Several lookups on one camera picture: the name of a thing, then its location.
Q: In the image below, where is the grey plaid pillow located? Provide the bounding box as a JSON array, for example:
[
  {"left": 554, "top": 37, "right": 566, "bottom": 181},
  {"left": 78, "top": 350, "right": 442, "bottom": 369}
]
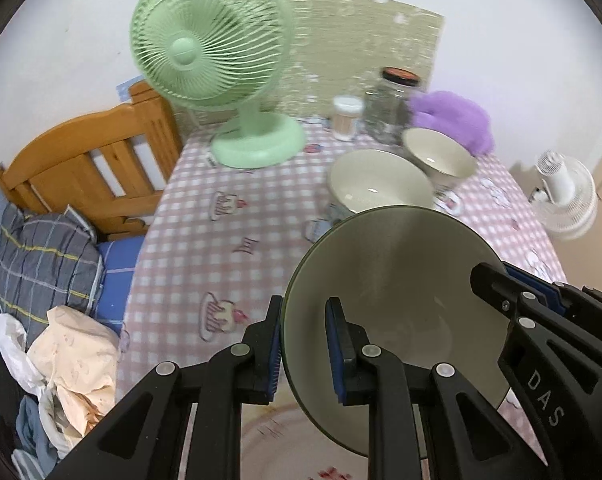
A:
[{"left": 0, "top": 205, "right": 104, "bottom": 321}]

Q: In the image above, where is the blue checked bedsheet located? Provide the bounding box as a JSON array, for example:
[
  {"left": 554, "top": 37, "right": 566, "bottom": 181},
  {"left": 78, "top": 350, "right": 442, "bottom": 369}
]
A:
[{"left": 96, "top": 235, "right": 147, "bottom": 336}]

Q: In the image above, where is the purple plush toy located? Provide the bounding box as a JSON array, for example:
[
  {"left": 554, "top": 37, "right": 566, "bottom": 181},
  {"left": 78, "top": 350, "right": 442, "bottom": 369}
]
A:
[{"left": 410, "top": 90, "right": 496, "bottom": 156}]

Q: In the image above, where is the peach printed cloth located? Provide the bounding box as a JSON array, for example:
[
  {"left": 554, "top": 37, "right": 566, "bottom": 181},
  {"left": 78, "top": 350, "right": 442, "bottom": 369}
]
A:
[{"left": 27, "top": 306, "right": 119, "bottom": 453}]

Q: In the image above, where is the glass jar with dark lid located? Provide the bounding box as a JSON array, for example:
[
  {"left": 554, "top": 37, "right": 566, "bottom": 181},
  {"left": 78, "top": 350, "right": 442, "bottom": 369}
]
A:
[{"left": 363, "top": 66, "right": 423, "bottom": 145}]

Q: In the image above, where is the green desk fan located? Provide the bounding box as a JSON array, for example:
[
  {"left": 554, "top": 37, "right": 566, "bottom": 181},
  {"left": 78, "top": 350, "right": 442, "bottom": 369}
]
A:
[{"left": 130, "top": 0, "right": 306, "bottom": 170}]

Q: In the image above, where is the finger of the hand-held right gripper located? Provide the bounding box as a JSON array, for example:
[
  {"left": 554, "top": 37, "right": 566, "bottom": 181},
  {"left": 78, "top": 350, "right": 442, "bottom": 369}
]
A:
[
  {"left": 470, "top": 262, "right": 602, "bottom": 480},
  {"left": 503, "top": 261, "right": 602, "bottom": 341}
]

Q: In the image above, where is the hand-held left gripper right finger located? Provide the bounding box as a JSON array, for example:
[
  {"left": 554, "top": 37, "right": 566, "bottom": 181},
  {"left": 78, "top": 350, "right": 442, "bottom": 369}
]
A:
[{"left": 325, "top": 297, "right": 546, "bottom": 480}]

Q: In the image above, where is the blue grey clothing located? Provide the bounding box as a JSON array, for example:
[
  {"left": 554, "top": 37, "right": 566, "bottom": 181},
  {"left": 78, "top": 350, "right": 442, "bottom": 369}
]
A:
[{"left": 11, "top": 395, "right": 57, "bottom": 476}]

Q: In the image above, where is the wooden bed headboard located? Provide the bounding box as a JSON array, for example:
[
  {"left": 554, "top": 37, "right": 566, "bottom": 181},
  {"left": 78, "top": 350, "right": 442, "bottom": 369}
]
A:
[{"left": 0, "top": 81, "right": 184, "bottom": 241}]

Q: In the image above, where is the white fan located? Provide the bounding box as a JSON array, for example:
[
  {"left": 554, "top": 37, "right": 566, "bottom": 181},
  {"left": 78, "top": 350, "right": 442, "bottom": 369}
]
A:
[{"left": 528, "top": 150, "right": 598, "bottom": 241}]

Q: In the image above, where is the white plate with red flower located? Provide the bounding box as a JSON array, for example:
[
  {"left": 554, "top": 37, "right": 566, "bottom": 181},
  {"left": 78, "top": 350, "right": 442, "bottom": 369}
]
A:
[{"left": 238, "top": 392, "right": 432, "bottom": 480}]

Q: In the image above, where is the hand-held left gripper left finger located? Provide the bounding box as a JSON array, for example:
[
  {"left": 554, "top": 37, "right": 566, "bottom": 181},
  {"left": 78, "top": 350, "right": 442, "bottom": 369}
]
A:
[{"left": 46, "top": 296, "right": 284, "bottom": 480}]

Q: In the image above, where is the cotton swab container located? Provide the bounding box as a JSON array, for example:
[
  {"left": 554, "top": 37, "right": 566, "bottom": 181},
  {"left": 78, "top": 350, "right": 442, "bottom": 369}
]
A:
[{"left": 331, "top": 95, "right": 364, "bottom": 142}]

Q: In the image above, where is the floral ceramic bowl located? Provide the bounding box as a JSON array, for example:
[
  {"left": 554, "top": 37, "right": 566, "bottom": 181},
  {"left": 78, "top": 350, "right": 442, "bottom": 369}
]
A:
[
  {"left": 328, "top": 149, "right": 434, "bottom": 226},
  {"left": 283, "top": 204, "right": 514, "bottom": 458},
  {"left": 402, "top": 127, "right": 478, "bottom": 193}
]

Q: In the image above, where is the beige patterned board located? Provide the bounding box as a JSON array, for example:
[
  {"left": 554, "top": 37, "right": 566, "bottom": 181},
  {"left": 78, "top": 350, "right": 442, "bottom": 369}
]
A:
[{"left": 276, "top": 0, "right": 444, "bottom": 121}]

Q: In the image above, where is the pink checkered tablecloth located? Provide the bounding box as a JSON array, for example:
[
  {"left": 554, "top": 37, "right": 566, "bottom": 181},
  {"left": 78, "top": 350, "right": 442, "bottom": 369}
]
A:
[{"left": 116, "top": 115, "right": 569, "bottom": 480}]

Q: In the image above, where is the blue wall sticker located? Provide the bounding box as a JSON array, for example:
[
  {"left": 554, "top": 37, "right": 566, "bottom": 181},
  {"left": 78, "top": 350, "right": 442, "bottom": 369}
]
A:
[{"left": 117, "top": 76, "right": 144, "bottom": 103}]

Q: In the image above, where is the white plastic bag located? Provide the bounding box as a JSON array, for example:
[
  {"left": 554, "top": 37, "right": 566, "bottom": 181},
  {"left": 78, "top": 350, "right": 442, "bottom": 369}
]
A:
[{"left": 0, "top": 312, "right": 47, "bottom": 396}]

